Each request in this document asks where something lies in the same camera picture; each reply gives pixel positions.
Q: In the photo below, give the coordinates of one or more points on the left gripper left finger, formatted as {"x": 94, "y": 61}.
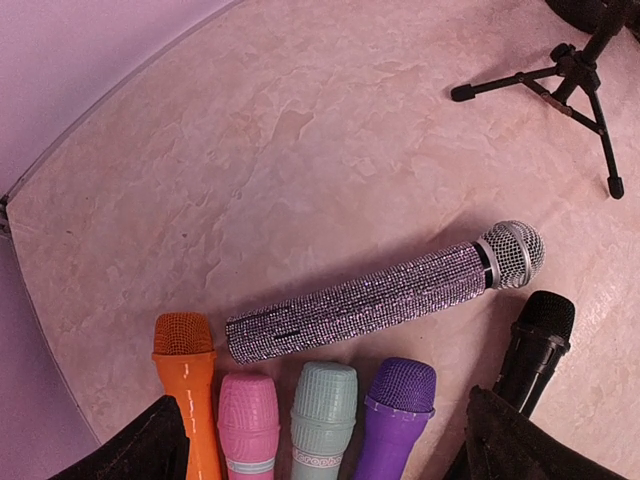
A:
{"x": 152, "y": 446}

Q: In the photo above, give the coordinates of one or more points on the black microphone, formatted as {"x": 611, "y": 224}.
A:
{"x": 540, "y": 337}

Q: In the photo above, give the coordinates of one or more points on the purple microphone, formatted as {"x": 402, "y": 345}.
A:
{"x": 398, "y": 406}

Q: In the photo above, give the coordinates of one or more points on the teal microphone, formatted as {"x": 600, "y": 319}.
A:
{"x": 323, "y": 417}

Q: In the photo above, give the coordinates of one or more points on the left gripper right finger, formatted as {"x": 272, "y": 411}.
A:
{"x": 500, "y": 443}

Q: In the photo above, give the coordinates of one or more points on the orange microphone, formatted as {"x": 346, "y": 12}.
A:
{"x": 184, "y": 357}

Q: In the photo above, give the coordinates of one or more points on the black tripod microphone stand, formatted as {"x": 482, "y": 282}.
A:
{"x": 573, "y": 69}

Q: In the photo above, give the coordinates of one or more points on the glitter microphone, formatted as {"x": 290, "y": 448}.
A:
{"x": 508, "y": 256}

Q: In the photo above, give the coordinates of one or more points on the pink microphone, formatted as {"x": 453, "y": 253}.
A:
{"x": 249, "y": 425}

